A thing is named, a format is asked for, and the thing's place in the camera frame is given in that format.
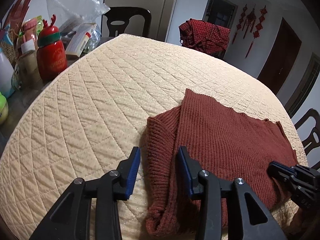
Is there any rust red knit sweater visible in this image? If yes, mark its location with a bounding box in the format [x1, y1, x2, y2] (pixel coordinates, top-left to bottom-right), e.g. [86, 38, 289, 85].
[146, 89, 298, 238]

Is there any dark wooden chair right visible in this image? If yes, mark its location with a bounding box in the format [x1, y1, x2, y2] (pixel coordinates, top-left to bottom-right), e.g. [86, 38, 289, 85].
[295, 108, 319, 170]

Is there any dark wooden chair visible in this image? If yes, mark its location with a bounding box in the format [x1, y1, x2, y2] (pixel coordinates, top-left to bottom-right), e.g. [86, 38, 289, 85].
[295, 108, 319, 170]
[104, 7, 152, 38]

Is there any cream quilted table cover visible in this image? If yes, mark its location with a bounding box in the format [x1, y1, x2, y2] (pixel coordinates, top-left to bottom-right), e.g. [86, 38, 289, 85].
[1, 34, 308, 239]

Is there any dark brown door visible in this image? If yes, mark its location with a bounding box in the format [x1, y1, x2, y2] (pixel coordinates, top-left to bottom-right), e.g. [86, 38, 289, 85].
[258, 19, 302, 94]

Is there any green round container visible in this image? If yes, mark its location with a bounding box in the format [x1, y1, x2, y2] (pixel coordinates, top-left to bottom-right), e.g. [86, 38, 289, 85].
[0, 93, 9, 125]

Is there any red checked cloth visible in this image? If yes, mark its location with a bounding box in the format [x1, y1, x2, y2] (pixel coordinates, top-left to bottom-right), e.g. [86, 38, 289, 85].
[178, 18, 231, 55]

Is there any glass jar white lid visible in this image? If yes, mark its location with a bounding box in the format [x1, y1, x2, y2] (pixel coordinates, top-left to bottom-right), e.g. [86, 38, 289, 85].
[18, 39, 40, 87]

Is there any red Chinese knot decoration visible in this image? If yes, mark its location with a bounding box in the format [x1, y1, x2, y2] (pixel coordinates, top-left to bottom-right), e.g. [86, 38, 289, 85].
[232, 5, 267, 58]

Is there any white plastic bottle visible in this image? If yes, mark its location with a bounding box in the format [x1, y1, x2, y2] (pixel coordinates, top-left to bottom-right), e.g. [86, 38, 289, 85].
[0, 49, 14, 98]

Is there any red reindeer bottle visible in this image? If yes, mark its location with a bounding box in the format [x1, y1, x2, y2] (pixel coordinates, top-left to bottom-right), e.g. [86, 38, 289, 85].
[37, 14, 67, 81]

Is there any white red paper box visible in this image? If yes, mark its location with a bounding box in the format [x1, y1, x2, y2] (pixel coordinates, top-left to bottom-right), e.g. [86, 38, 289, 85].
[65, 23, 97, 57]

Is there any dark wooden chair far left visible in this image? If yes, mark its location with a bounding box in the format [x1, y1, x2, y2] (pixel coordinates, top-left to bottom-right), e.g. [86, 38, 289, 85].
[104, 7, 152, 38]

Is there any red gift bag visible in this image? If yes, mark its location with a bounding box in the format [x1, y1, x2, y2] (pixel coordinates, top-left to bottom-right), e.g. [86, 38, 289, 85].
[4, 0, 31, 33]

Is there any clear plastic bag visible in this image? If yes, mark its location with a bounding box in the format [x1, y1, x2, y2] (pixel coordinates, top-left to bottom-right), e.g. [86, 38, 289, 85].
[46, 0, 110, 33]

